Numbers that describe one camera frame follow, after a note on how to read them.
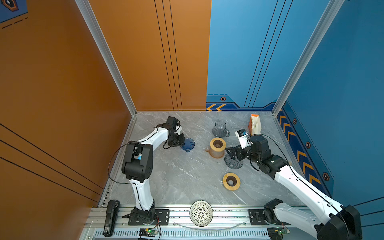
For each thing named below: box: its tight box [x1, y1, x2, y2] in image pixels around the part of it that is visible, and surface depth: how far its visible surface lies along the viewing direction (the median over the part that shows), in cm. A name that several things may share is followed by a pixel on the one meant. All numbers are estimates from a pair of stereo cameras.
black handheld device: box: [103, 199, 121, 237], surface depth 72 cm
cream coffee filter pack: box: [248, 114, 262, 136], surface depth 102 cm
